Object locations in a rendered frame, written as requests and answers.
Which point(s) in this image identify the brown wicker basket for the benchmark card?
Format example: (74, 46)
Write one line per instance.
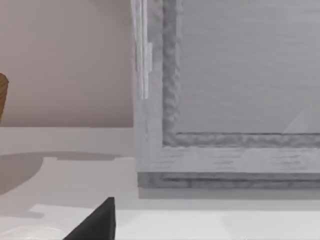
(3, 97)

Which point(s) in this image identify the white round plate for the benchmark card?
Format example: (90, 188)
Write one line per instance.
(32, 233)

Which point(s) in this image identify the grey cabinet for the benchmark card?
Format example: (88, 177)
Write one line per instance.
(225, 105)

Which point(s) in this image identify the grey cabinet door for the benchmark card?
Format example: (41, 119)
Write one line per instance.
(250, 75)

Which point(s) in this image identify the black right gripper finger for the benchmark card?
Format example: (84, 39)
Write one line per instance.
(101, 222)

